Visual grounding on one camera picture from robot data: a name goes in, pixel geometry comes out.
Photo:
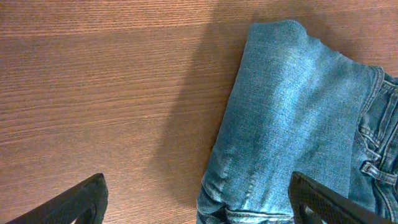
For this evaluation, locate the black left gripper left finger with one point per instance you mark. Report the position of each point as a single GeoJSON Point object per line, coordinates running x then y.
{"type": "Point", "coordinates": [86, 202]}

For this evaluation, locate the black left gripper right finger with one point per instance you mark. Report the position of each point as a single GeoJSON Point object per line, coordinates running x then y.
{"type": "Point", "coordinates": [314, 203]}

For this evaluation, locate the blue denim jeans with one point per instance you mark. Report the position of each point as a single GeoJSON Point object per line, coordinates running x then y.
{"type": "Point", "coordinates": [297, 105]}

